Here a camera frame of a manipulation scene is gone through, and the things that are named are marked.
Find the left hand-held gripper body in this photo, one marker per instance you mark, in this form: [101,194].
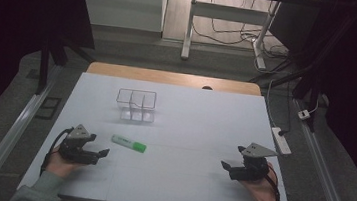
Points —
[76,143]

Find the black tripod stand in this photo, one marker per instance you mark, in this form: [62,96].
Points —
[55,54]

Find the small white adapter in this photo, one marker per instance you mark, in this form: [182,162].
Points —
[304,114]

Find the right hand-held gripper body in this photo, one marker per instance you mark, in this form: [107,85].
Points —
[253,163]

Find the white board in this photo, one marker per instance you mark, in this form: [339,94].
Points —
[159,172]

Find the person's left hand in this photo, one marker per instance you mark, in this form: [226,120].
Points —
[60,165]

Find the person's right hand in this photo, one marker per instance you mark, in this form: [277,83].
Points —
[262,190]

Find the green highlighter pen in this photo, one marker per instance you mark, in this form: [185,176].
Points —
[128,143]

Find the clear plastic organizer box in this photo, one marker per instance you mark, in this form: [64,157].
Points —
[136,104]

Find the metal rail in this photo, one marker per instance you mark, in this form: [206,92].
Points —
[324,173]
[7,143]

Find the white desk frame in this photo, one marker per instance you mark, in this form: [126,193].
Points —
[228,22]

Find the white power strip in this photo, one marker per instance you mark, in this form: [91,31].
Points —
[281,140]

